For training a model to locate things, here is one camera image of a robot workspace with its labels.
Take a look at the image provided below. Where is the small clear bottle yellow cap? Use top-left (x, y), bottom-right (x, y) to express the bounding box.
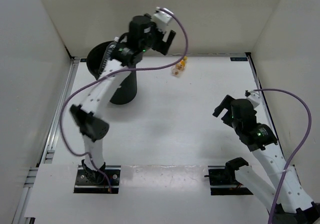
top-left (171, 56), bottom-right (188, 77)

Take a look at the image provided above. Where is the clear bottle orange fruit label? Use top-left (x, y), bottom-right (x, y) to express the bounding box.
top-left (98, 37), bottom-right (119, 76)

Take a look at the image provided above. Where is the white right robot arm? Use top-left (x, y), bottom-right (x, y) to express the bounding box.
top-left (213, 92), bottom-right (320, 223)

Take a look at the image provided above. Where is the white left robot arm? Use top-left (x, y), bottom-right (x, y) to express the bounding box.
top-left (69, 9), bottom-right (175, 184)

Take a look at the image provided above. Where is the black plastic waste bin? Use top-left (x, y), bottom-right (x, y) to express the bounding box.
top-left (86, 41), bottom-right (138, 105)

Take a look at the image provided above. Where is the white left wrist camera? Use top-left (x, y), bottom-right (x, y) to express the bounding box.
top-left (151, 7), bottom-right (173, 34)

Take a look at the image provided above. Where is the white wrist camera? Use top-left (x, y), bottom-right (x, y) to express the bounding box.
top-left (245, 90), bottom-right (261, 109)
top-left (151, 7), bottom-right (173, 34)

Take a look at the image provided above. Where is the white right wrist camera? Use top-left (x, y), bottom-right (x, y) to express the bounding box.
top-left (245, 90), bottom-right (261, 109)

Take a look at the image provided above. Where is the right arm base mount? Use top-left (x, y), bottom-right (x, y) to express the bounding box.
top-left (204, 157), bottom-right (252, 196)

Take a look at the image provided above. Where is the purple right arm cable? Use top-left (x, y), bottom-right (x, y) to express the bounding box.
top-left (246, 88), bottom-right (312, 224)

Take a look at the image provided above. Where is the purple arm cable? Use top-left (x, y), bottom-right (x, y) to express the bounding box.
top-left (246, 88), bottom-right (312, 224)
top-left (59, 8), bottom-right (189, 193)

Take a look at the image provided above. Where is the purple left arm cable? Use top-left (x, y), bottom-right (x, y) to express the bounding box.
top-left (59, 8), bottom-right (189, 193)

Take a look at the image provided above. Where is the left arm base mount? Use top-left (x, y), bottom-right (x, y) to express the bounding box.
top-left (73, 166), bottom-right (121, 194)

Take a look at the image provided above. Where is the aluminium frame rail left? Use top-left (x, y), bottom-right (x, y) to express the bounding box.
top-left (12, 57), bottom-right (80, 223)

